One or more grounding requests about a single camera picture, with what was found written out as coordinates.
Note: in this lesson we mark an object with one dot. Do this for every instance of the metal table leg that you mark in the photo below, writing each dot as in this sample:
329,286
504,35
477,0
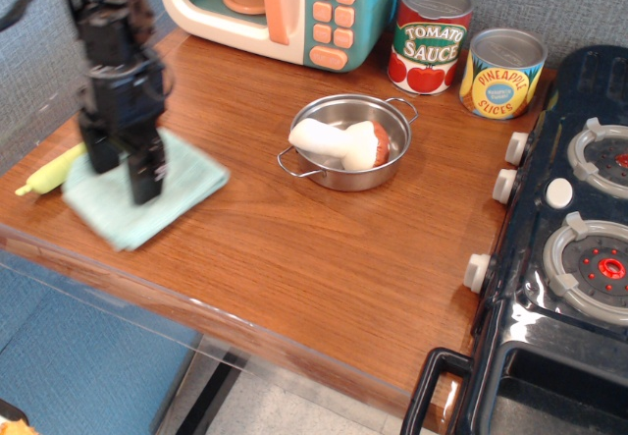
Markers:
206,383

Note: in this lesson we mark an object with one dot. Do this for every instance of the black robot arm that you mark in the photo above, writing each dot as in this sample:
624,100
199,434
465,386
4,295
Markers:
141,16

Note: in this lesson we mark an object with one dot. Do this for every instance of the dark blue toy stove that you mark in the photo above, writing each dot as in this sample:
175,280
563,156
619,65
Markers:
550,332

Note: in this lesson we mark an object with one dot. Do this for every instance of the steel pan with handles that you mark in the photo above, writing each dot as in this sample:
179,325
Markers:
396,115

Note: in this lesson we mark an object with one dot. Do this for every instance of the orange object at corner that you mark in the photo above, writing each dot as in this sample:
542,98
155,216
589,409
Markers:
14,421

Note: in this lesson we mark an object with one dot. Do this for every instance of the tomato sauce can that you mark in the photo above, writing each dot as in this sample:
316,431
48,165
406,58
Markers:
427,43

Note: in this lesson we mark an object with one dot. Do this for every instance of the teal toy microwave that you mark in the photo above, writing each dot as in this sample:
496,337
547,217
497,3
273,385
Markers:
331,35

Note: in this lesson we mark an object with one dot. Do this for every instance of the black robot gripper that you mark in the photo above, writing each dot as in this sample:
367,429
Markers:
127,98

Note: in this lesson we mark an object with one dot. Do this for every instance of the light teal cloth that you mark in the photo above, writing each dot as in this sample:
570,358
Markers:
104,201

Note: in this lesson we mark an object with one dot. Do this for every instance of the plush white brown mushroom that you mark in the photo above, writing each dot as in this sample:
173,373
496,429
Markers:
361,146

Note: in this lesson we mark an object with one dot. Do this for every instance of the spoon with yellow-green handle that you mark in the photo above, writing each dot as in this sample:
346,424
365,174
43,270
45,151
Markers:
52,174

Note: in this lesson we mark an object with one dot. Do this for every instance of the clear acrylic barrier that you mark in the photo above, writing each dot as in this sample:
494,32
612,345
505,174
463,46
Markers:
77,360

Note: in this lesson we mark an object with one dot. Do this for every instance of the pineapple slices can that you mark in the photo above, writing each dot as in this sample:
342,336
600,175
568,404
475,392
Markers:
503,68

